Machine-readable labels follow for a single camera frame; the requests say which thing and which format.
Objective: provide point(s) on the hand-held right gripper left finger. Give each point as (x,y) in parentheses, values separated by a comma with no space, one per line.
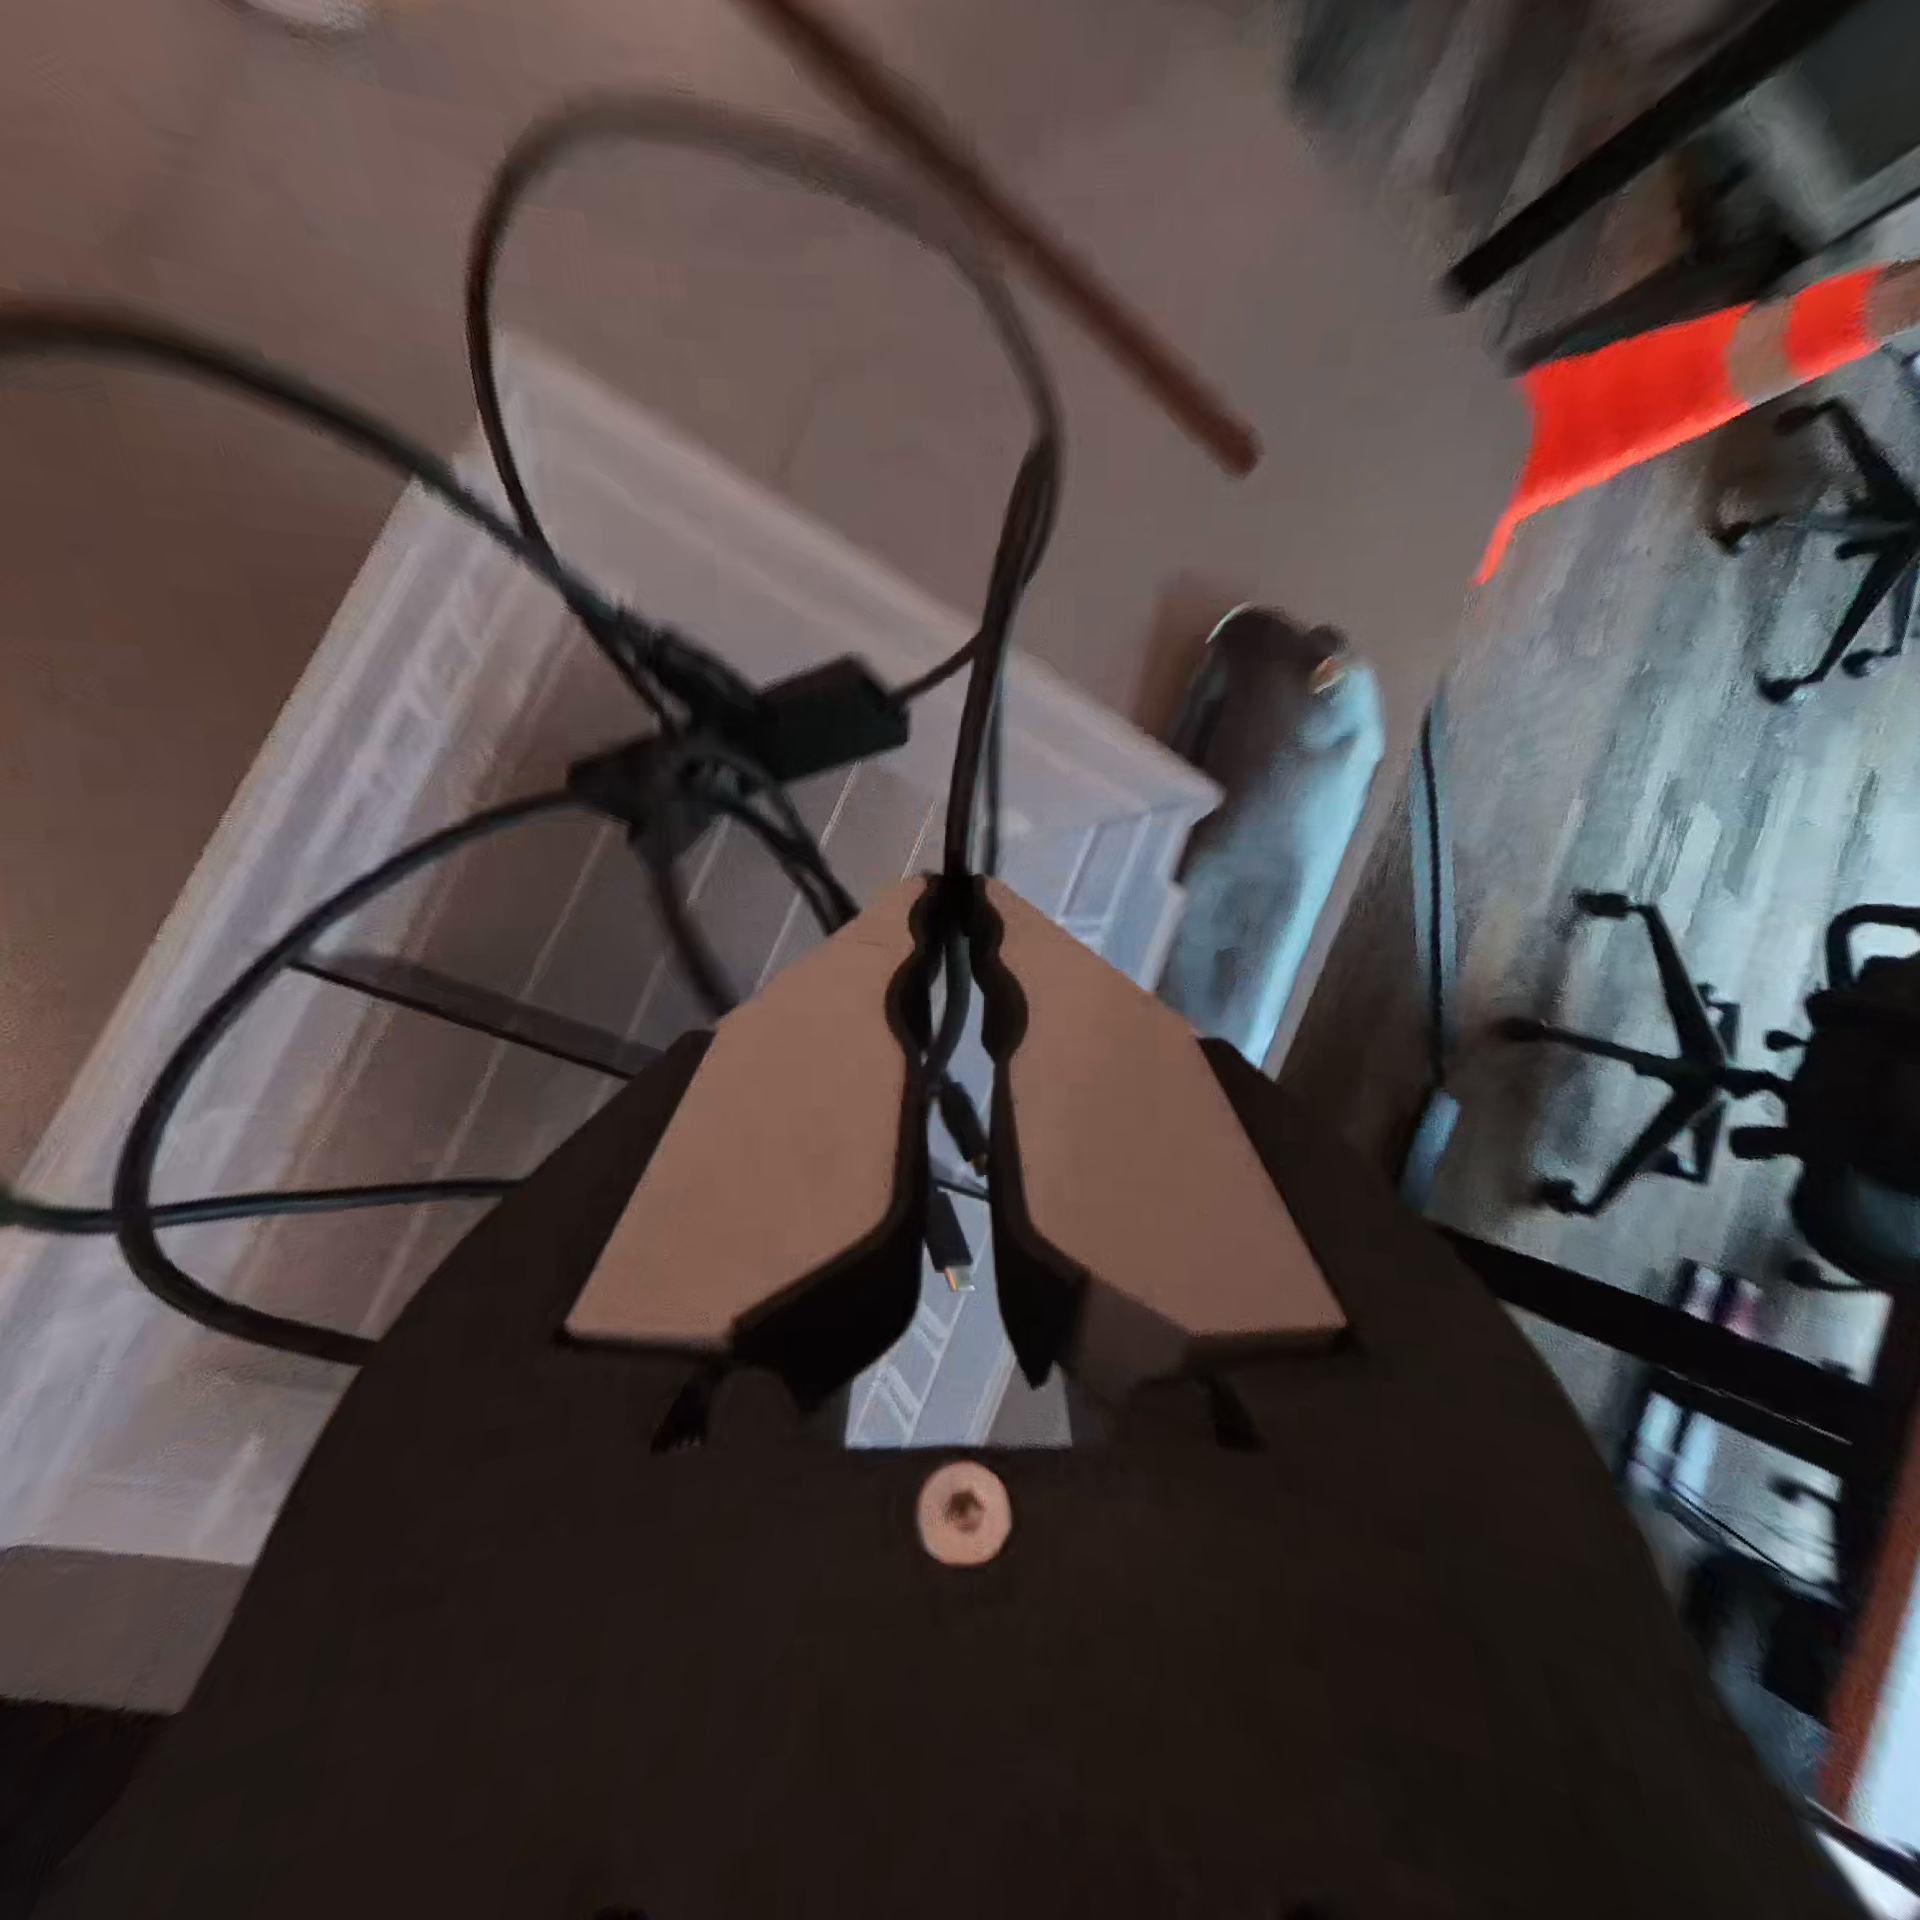
(764,1172)

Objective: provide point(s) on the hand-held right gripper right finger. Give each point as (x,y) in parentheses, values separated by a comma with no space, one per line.
(1170,1185)

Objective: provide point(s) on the grey bag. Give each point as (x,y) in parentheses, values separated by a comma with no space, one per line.
(1289,839)

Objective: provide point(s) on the black office chair base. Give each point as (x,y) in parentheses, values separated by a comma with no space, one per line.
(1694,1049)
(1862,540)

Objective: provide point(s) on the orange traffic cone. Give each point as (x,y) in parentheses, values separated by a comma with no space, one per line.
(1636,405)

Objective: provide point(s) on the brown rod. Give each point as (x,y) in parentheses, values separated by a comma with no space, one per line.
(1037,255)

